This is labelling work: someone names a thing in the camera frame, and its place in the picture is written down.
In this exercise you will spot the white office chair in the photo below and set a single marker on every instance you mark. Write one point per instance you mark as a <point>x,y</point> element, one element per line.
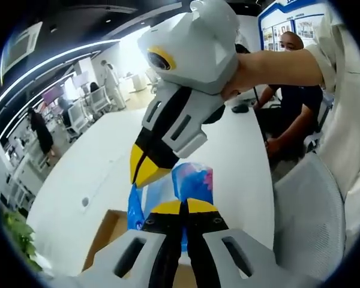
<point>100,97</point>
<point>78,117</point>

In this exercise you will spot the green potted plant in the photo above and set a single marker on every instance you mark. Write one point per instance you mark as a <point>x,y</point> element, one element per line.
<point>21,237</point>

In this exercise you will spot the purple monitor screen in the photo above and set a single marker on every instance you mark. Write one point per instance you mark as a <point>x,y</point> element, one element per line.
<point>51,96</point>

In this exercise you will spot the ceiling air conditioner vent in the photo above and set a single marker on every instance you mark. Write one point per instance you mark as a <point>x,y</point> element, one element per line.
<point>21,45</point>

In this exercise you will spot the black computer mouse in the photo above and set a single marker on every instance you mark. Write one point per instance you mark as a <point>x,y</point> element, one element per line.
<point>240,109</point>

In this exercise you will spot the white ceiling light strip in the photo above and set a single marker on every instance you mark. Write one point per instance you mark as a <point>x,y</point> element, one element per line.
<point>87,46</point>

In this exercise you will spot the white monitor screen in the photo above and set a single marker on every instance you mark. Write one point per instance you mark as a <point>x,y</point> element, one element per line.
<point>81,79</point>

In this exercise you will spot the blue wall poster board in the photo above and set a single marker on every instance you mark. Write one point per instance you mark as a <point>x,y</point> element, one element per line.
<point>309,24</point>

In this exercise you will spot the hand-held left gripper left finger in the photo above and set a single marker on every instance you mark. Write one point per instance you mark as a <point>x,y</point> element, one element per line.
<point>114,258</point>

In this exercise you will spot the brown cardboard shoe box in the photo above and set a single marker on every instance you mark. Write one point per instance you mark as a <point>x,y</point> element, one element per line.
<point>108,234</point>

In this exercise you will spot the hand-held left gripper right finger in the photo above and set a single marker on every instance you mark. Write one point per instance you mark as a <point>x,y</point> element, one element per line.
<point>216,255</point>

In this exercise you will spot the blue patterned soft packet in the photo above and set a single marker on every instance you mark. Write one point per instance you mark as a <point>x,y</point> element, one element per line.
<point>192,183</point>

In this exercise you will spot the person in white shirt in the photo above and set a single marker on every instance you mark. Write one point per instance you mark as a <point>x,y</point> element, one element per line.
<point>348,120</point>

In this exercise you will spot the grey mesh office chair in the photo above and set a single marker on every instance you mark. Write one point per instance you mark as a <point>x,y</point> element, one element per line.
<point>312,210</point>

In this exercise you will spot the person's right hand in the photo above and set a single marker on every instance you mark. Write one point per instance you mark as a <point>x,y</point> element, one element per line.
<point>246,72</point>

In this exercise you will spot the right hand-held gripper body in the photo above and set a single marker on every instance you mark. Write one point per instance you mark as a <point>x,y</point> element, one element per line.
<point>198,45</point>

